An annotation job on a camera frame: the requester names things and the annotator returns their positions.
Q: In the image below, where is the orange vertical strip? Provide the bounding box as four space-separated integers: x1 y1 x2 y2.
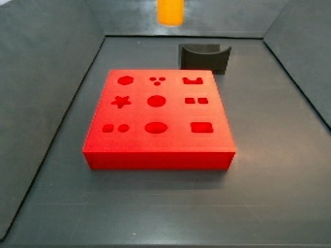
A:
157 0 186 26

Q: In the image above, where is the black curved cradle holder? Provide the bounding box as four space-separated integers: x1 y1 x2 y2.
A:
179 44 231 75

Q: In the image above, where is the red shape sorter block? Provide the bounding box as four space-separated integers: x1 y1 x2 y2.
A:
83 70 237 170

